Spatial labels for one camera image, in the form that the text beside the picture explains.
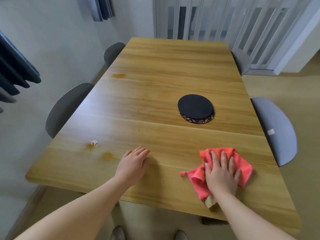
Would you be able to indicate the person's right little finger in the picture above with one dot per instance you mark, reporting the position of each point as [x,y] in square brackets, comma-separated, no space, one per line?
[237,174]

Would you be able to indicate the person's right hand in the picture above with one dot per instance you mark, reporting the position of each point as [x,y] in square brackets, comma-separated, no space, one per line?
[221,181]

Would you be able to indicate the red cleaning cloth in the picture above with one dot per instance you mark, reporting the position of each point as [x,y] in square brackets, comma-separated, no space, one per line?
[196,176]

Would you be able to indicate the person's left thumb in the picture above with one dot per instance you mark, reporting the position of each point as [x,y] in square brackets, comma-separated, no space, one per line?
[145,164]

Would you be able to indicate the person's left hand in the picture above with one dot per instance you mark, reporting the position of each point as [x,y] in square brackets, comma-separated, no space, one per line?
[130,169]

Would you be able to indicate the patterned black round mat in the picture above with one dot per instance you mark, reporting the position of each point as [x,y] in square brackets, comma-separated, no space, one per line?
[198,120]

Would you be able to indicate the grey chair with white tag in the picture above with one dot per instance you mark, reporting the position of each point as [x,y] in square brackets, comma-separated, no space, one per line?
[277,129]

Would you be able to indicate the person's right forearm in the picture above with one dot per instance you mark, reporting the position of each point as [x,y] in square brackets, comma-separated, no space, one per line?
[246,219]

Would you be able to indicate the person's left shoe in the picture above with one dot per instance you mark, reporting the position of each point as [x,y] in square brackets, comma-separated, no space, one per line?
[118,233]

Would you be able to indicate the person's right shoe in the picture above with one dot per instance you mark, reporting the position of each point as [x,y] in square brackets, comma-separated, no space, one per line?
[181,235]

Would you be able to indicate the person's left forearm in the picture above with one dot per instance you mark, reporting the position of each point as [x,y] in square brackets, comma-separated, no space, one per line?
[75,214]

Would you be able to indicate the white folding door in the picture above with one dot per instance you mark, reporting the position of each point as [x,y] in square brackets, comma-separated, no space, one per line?
[225,19]

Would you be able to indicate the person's shoe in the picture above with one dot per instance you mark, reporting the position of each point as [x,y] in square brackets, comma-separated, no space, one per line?
[181,235]
[118,233]

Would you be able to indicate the small crumb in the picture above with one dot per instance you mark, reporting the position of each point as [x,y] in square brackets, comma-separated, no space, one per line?
[94,142]

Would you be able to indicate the dark blue curtain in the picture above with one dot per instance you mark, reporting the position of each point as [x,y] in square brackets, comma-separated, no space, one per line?
[13,69]
[101,8]

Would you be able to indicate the plain black round mat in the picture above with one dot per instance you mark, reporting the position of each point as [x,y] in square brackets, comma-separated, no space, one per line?
[195,106]

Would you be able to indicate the person's left middle finger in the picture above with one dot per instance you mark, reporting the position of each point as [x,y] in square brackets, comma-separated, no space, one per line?
[141,150]

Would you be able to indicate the person's left little finger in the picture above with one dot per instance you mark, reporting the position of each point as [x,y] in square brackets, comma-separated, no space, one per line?
[127,153]

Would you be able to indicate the person's right thumb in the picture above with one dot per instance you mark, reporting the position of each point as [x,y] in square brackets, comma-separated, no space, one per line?
[207,167]

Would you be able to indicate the person's right middle finger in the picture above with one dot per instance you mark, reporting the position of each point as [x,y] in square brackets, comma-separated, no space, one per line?
[224,160]

